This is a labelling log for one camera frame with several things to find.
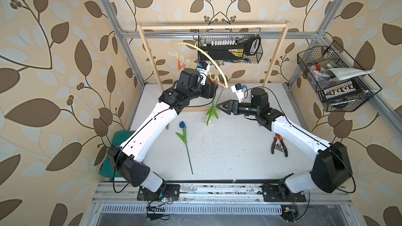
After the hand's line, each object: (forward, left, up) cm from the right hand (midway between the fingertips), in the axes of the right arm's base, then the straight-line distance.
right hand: (219, 106), depth 76 cm
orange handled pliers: (-10, -34, -25) cm, 43 cm away
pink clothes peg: (+4, -1, +10) cm, 11 cm away
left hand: (+5, +3, +11) cm, 13 cm away
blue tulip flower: (-3, +21, -26) cm, 33 cm away
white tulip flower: (+5, +4, -10) cm, 11 cm away
